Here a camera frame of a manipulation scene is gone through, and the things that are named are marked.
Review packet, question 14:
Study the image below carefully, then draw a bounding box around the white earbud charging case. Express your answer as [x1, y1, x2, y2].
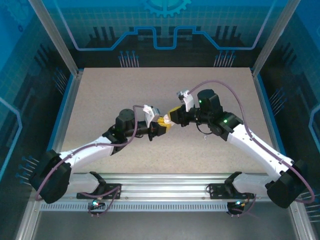
[163, 114, 176, 126]

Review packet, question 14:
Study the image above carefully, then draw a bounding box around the blue table edge strip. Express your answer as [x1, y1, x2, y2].
[37, 73, 76, 181]
[254, 73, 296, 181]

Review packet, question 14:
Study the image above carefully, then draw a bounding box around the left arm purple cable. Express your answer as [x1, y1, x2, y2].
[35, 104, 146, 202]

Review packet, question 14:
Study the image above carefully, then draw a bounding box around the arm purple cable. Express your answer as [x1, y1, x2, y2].
[35, 104, 146, 202]
[187, 79, 316, 205]

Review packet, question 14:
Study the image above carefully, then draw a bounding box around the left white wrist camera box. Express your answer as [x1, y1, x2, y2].
[141, 104, 161, 129]

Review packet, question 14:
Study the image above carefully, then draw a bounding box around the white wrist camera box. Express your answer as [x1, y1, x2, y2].
[141, 104, 161, 129]
[176, 88, 195, 112]

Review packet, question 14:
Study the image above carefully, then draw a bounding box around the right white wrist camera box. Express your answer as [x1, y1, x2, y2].
[176, 88, 195, 112]

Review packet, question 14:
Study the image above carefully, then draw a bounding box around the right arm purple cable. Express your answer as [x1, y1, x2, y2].
[187, 79, 316, 205]

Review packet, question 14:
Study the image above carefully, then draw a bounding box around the aluminium side rail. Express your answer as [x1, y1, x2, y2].
[250, 69, 288, 176]
[48, 71, 85, 176]

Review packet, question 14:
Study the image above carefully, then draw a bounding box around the aluminium mounting rail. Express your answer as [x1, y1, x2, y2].
[32, 172, 298, 201]

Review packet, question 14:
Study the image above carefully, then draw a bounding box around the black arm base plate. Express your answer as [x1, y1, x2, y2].
[76, 183, 123, 200]
[208, 183, 255, 200]

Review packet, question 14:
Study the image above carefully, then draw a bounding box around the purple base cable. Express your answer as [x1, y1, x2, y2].
[76, 186, 121, 219]
[228, 191, 261, 219]

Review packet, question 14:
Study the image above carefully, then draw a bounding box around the slotted grey cable duct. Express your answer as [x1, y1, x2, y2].
[39, 202, 230, 212]

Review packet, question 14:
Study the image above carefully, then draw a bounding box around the aluminium frame post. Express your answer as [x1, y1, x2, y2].
[26, 0, 85, 77]
[250, 0, 303, 77]

